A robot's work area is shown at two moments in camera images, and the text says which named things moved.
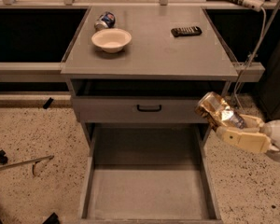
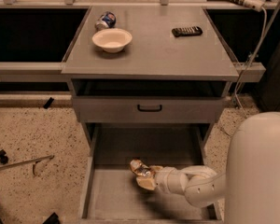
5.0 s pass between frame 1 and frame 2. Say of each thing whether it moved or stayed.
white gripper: moved
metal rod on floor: stayed
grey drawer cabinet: stayed
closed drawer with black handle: stayed
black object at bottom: stayed
